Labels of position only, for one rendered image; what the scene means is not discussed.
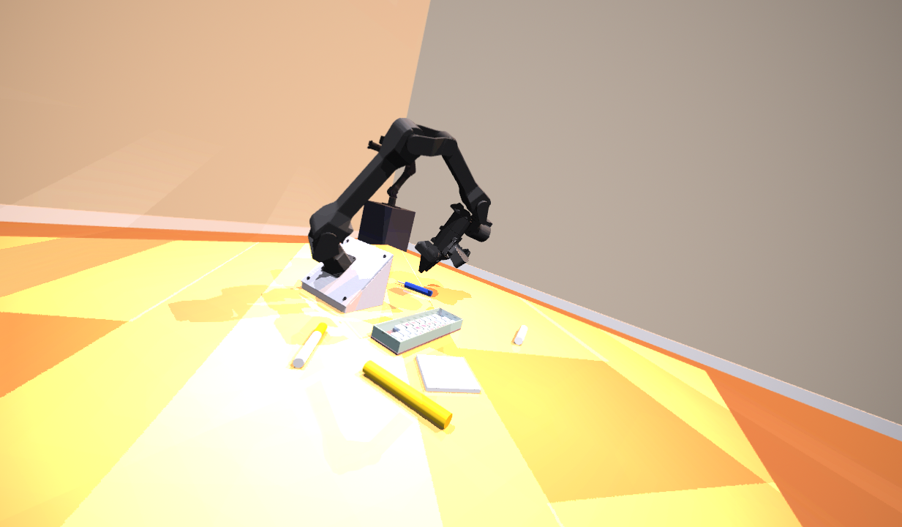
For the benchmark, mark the white keyboard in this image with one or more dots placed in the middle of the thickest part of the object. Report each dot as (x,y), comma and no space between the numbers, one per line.
(406,333)

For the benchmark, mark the blue stylus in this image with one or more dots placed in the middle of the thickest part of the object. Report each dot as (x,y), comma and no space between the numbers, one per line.
(417,288)

